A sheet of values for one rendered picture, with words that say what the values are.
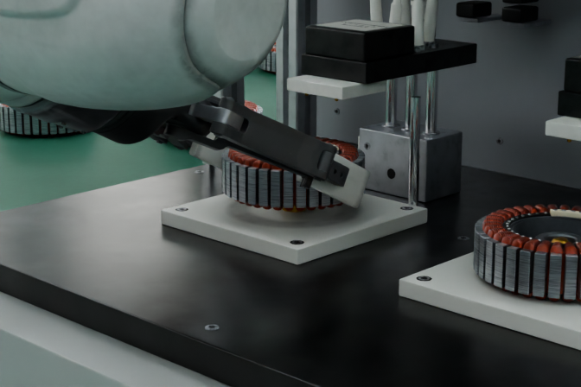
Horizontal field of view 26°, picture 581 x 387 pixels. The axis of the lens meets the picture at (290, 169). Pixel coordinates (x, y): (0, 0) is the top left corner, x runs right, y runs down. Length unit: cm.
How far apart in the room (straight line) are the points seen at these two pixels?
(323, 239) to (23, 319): 22
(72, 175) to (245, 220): 32
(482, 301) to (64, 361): 26
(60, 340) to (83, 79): 26
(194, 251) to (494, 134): 36
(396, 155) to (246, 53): 49
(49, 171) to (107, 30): 68
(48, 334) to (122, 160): 48
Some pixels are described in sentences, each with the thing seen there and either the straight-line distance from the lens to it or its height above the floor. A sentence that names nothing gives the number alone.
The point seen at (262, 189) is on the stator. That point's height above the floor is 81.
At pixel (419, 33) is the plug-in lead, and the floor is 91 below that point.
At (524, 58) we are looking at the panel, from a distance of 114.
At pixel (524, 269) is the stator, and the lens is 80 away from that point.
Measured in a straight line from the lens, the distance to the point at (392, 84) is 109.
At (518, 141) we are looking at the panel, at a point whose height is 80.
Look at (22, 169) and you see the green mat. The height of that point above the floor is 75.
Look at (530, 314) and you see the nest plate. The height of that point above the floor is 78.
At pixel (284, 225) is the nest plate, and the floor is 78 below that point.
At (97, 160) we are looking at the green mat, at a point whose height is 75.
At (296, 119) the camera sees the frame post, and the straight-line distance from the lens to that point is 124.
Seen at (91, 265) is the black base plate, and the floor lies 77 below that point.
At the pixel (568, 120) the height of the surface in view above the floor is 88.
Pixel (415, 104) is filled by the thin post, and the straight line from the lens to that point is 99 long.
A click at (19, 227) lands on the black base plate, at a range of 101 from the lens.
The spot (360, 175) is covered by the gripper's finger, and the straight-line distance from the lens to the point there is 95.
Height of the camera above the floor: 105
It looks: 14 degrees down
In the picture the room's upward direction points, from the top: straight up
